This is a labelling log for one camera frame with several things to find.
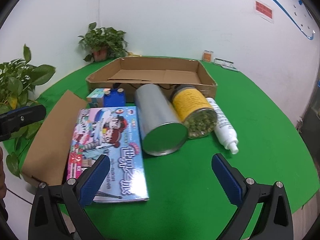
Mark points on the blue plastic toy with wheels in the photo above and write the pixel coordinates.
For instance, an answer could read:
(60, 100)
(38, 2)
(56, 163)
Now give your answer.
(113, 101)

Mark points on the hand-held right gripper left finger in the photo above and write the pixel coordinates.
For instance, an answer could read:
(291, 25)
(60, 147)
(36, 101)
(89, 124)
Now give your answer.
(95, 177)

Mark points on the yellow label jar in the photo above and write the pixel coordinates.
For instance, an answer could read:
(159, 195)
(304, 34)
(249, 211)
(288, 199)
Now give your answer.
(190, 100)

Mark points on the blue wall decal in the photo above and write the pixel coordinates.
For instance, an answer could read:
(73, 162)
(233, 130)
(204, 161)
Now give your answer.
(310, 37)

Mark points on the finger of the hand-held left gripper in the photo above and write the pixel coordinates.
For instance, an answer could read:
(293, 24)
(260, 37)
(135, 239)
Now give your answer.
(25, 117)

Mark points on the potted pothos plant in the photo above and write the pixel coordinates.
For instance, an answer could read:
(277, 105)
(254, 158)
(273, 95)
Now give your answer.
(100, 37)

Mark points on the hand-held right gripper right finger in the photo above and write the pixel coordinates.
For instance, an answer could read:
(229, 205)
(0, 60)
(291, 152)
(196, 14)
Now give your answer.
(226, 180)

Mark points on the green tablecloth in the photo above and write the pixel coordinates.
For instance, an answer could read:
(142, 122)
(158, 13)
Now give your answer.
(250, 130)

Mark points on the silver tin can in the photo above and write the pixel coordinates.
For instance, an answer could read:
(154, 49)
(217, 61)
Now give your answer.
(152, 110)

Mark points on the large leaf green plant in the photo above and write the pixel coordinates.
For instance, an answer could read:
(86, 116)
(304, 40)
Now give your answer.
(15, 80)

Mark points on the white spray bottle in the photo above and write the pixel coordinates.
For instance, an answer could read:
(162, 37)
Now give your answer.
(222, 122)

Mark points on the white remote control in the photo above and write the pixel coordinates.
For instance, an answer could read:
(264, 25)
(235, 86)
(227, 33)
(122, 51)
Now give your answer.
(230, 68)

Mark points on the yellow cloth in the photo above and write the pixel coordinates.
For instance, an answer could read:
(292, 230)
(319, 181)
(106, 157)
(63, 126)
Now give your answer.
(133, 54)

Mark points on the pastel puzzle cube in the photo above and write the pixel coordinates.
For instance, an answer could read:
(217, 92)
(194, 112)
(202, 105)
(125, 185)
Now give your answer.
(96, 97)

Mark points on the small white green box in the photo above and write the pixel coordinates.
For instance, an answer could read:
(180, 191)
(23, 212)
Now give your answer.
(223, 62)

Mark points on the colourful cartoon puzzle box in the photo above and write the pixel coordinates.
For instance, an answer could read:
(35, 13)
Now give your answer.
(117, 135)

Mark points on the red wall sign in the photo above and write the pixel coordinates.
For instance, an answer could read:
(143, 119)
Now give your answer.
(263, 8)

